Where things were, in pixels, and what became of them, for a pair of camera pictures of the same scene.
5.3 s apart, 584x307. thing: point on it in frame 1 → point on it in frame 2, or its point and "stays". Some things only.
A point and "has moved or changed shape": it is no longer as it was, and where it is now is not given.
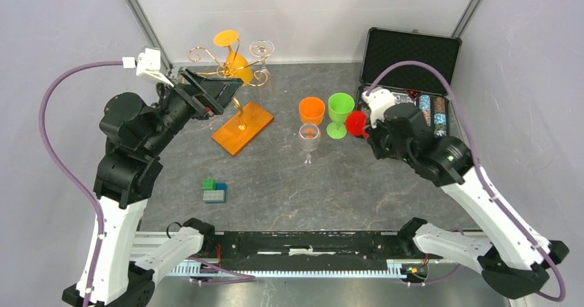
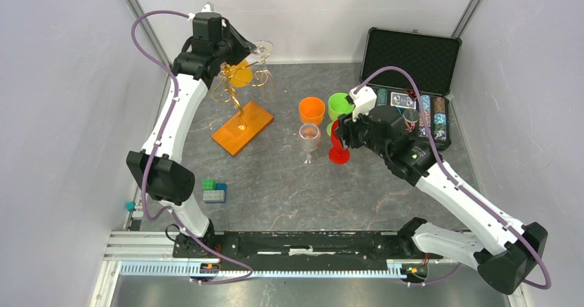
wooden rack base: (234, 140) stays
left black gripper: (212, 96) → (244, 47)
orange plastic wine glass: (311, 110) stays
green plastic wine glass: (339, 105) stays
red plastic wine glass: (356, 122) has moved or changed shape
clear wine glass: (308, 136) stays
